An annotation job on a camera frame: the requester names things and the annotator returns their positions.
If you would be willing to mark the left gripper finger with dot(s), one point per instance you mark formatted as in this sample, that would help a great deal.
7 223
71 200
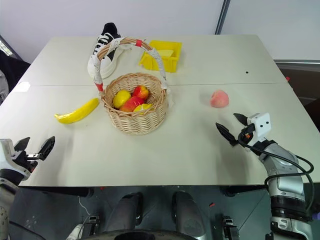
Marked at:
47 147
22 144

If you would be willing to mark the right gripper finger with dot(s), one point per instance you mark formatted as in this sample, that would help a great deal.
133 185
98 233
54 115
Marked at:
227 134
241 118

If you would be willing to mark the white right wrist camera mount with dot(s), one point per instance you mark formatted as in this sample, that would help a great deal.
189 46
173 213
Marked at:
261 123

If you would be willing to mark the black table caster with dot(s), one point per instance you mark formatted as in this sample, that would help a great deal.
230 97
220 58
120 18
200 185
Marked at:
228 225
93 222

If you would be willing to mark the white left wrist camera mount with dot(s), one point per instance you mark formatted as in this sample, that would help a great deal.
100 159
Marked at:
6 152

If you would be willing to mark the red and yellow mango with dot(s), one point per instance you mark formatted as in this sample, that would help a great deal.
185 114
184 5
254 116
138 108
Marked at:
132 103

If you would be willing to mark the dark round base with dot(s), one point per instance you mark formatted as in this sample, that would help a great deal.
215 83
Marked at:
140 236

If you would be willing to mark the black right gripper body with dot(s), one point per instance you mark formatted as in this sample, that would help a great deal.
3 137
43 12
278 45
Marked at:
246 132

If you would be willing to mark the black and white sneaker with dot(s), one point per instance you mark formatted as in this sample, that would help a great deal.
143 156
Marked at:
110 31

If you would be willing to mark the grey metal pillar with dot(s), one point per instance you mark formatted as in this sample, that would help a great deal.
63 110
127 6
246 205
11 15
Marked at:
222 16

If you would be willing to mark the pink peach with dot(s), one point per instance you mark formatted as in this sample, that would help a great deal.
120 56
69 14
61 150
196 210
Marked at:
219 99

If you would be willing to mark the yellow fruit with stem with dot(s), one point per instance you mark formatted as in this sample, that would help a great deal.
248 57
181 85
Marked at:
142 108

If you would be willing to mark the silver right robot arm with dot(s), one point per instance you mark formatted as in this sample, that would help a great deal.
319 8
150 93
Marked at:
285 185

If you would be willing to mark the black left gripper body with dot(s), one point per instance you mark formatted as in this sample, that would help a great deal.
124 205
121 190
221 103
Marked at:
26 162

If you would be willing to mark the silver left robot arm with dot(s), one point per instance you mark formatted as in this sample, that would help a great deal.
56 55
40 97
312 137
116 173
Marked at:
6 200

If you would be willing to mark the yellow lemon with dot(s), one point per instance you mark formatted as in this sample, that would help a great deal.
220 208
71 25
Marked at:
122 98

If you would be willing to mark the yellow banana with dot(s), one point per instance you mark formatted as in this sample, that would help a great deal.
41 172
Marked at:
75 113

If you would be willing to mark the dark rounded shape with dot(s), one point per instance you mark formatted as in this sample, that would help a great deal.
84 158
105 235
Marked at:
186 212
127 212

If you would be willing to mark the small red apple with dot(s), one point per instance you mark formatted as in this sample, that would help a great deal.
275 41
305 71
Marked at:
140 92

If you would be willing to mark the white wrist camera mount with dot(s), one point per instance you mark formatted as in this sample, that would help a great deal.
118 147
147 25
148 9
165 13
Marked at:
261 123
6 152

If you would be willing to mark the yellow plastic bin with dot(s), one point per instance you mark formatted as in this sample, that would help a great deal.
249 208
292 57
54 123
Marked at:
170 63

